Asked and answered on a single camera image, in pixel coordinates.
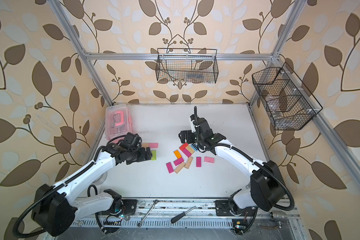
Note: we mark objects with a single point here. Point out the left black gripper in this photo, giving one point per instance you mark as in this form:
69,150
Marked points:
148,154

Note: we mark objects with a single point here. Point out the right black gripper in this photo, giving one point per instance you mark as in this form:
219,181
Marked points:
189,133

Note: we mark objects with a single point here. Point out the green block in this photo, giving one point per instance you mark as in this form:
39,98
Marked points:
154,155

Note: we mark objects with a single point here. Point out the light pink block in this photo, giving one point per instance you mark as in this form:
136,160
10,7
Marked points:
153,145
209,160

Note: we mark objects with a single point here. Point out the magenta block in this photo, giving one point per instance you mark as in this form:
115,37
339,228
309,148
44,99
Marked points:
178,161
198,162
170,167
186,152

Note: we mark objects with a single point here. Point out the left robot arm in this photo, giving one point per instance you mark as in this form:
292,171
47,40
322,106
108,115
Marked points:
56,207

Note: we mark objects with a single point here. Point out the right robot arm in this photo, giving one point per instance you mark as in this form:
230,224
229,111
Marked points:
267,187

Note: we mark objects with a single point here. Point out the small natural wood block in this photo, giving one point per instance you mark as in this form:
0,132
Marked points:
190,149

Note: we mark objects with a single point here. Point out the red block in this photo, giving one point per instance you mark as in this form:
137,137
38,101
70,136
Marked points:
183,146

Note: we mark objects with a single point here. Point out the blue striped block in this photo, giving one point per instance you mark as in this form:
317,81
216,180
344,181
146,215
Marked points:
195,146

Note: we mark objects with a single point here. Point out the orange block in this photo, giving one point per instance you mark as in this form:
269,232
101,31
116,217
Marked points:
177,154

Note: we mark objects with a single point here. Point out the natural wood block upright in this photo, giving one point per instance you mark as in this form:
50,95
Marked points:
189,162

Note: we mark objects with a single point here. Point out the pink plastic storage box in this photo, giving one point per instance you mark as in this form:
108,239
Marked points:
118,121

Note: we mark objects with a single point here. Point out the metal pipe fitting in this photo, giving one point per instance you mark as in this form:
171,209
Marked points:
278,216

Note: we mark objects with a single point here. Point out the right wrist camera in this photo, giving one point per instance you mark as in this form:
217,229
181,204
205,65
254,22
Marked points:
191,120

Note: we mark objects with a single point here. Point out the black handled screwdriver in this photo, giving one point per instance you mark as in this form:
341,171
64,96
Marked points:
181,215

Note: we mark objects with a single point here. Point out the silver wrench on rail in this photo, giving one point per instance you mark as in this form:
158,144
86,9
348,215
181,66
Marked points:
140,223

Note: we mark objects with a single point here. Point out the back black wire basket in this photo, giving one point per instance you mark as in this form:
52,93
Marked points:
198,66

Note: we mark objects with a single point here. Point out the black wire basket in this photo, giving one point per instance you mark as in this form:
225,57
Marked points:
198,66
288,104

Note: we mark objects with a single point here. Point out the right black wire basket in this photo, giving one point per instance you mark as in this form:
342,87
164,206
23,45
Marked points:
288,104

